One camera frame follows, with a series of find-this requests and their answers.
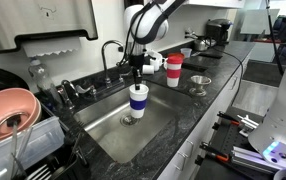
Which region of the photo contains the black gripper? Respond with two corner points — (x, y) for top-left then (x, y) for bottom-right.
(129, 54), (145, 90)

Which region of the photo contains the white and blue cup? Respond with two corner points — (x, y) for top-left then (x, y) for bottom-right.
(129, 84), (149, 118)

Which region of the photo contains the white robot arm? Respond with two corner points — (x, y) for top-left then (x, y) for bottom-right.
(124, 0), (186, 90)

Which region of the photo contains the steel sink basin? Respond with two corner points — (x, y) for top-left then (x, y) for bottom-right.
(74, 82), (191, 163)

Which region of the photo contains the white mug front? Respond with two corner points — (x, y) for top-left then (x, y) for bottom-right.
(150, 58), (163, 71)

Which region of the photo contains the white mug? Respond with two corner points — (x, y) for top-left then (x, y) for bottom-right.
(152, 52), (165, 64)
(150, 58), (163, 71)

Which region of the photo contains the white mug back right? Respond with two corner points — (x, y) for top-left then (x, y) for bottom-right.
(152, 52), (165, 64)

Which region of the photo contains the chrome faucet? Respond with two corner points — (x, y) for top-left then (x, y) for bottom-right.
(101, 40), (124, 88)

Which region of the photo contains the red and white tumbler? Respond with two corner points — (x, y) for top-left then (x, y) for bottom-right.
(167, 56), (183, 87)

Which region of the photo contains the clear plastic container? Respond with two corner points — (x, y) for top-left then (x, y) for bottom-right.
(180, 48), (192, 58)

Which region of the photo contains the metal funnel dripper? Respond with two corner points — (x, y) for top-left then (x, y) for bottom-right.
(189, 75), (212, 96)

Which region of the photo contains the black tray with chopsticks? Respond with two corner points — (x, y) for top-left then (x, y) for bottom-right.
(182, 52), (222, 72)

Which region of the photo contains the metal kettle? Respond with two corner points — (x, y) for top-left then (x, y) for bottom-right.
(194, 38), (214, 52)

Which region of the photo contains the clear plastic bottle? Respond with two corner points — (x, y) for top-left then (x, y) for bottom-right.
(28, 57), (62, 110)

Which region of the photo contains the black coffee maker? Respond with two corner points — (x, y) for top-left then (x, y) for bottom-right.
(205, 19), (232, 45)

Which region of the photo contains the black dish rack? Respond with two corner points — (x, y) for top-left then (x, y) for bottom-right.
(0, 109), (92, 180)

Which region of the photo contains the pink bowl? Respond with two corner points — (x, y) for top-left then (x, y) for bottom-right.
(0, 88), (41, 140)

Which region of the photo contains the paper towel dispenser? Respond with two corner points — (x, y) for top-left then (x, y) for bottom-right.
(0, 0), (98, 53)

